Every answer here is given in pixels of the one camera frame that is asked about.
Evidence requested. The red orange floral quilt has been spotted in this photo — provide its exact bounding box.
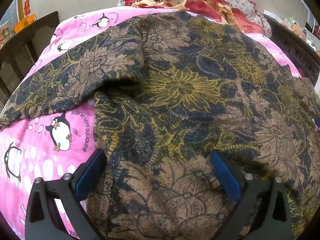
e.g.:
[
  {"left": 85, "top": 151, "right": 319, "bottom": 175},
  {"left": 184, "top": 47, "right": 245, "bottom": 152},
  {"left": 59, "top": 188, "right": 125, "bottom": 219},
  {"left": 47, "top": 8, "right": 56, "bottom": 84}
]
[{"left": 124, "top": 0, "right": 265, "bottom": 34}]

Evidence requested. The brown cardboard box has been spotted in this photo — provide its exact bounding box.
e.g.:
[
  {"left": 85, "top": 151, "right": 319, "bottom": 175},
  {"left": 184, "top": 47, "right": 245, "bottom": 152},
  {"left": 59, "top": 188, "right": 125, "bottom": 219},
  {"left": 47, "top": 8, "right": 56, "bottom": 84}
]
[{"left": 290, "top": 22, "right": 304, "bottom": 37}]

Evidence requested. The pink penguin print blanket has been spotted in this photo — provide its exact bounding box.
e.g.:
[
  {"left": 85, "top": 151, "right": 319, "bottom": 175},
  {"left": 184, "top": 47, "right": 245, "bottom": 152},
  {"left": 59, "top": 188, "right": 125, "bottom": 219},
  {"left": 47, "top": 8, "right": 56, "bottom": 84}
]
[{"left": 0, "top": 7, "right": 304, "bottom": 240}]

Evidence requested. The grey floral pillow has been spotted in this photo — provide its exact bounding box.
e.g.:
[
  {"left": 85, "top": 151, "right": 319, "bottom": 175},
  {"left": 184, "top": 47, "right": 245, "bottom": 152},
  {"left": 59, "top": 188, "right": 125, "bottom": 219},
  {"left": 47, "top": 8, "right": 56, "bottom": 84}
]
[{"left": 117, "top": 0, "right": 272, "bottom": 38}]

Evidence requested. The orange box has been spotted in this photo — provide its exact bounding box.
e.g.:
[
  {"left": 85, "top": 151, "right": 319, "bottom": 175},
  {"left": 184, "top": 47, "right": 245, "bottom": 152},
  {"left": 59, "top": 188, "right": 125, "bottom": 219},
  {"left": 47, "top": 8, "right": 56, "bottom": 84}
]
[{"left": 12, "top": 14, "right": 38, "bottom": 33}]

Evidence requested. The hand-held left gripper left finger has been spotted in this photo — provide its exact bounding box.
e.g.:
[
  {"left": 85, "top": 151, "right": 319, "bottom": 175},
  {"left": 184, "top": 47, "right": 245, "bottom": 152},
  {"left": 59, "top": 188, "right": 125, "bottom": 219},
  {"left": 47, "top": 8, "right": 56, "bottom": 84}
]
[{"left": 25, "top": 149, "right": 108, "bottom": 240}]

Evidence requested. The printed brown carton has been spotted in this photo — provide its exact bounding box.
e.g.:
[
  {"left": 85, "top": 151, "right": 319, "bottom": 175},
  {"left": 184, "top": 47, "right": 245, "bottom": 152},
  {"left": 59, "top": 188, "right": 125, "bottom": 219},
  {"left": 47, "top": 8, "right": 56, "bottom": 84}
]
[{"left": 0, "top": 22, "right": 13, "bottom": 40}]

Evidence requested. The dark floral print garment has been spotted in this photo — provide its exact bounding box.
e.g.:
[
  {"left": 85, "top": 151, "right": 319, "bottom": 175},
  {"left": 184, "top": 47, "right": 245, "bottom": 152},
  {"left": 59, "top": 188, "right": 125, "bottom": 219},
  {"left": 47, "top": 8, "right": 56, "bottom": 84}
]
[{"left": 0, "top": 11, "right": 320, "bottom": 240}]

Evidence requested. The dark carved wooden headboard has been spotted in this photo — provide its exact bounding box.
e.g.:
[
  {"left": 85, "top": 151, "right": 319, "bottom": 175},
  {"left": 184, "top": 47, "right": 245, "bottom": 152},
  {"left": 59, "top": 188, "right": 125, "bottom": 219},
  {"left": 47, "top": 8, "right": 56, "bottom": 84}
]
[{"left": 262, "top": 15, "right": 320, "bottom": 85}]

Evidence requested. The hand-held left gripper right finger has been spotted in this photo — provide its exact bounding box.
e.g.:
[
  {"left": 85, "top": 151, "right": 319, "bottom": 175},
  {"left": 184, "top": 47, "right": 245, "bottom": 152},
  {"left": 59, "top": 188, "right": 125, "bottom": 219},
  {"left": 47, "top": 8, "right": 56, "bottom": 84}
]
[{"left": 209, "top": 151, "right": 293, "bottom": 240}]

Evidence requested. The dark wooden cabinet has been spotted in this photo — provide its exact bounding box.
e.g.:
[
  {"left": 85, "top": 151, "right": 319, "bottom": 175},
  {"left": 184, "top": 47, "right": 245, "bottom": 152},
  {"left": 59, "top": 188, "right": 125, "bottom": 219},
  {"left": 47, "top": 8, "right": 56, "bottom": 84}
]
[{"left": 0, "top": 11, "right": 60, "bottom": 105}]

